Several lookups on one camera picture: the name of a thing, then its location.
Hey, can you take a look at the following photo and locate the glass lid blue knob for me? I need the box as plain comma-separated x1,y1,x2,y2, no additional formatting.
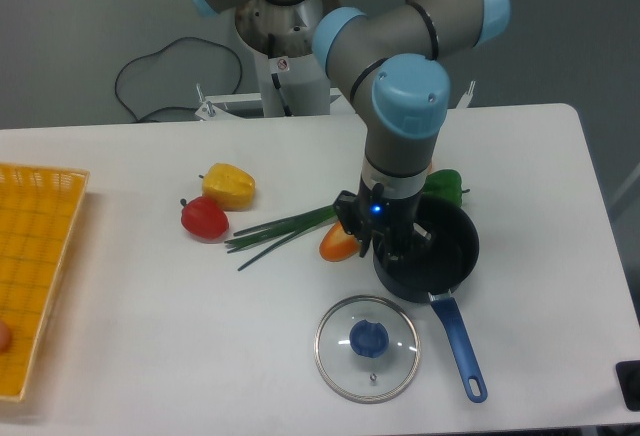
314,295,421,404

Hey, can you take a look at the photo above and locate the black device at table edge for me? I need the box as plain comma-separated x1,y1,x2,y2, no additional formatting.
615,360,640,412

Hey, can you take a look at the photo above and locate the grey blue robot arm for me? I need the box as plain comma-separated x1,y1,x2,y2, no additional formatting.
193,0,511,258

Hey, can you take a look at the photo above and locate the yellow bell pepper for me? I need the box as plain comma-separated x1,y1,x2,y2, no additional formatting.
201,163,256,211

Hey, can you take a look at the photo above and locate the black pot blue handle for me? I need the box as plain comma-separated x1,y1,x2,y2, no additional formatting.
372,195,488,403

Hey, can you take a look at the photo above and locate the yellow woven basket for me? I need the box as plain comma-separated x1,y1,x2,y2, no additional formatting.
1,163,90,402

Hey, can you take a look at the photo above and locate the orange bread loaf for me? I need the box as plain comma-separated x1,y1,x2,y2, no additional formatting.
319,221,361,262

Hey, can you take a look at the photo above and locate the green onion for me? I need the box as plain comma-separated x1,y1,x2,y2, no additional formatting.
225,205,336,272

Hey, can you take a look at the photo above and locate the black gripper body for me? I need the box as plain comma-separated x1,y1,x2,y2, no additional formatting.
359,188,423,255

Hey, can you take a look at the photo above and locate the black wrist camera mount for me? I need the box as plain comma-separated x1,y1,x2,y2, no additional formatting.
333,190,365,239

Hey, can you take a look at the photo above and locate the green bell pepper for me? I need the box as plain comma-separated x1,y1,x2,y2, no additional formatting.
422,169,469,207

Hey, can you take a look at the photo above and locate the black cable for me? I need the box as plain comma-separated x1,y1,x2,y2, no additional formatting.
114,36,244,124

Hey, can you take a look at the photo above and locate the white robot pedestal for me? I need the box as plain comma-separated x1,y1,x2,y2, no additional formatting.
194,0,346,120

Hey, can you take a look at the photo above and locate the white table clamp bracket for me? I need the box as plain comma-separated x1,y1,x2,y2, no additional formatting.
456,80,476,109

